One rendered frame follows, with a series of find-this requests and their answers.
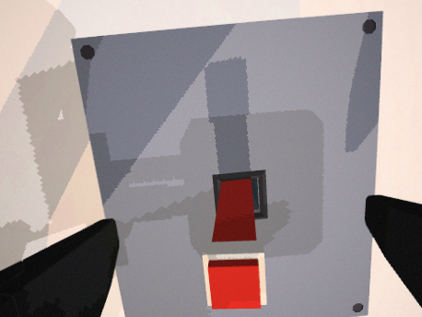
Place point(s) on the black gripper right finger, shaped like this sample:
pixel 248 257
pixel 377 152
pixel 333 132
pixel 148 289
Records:
pixel 396 226

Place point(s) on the grey sloped panel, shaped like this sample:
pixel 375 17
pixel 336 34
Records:
pixel 291 103

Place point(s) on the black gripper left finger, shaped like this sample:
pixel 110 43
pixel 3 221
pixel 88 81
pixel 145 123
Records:
pixel 71 278

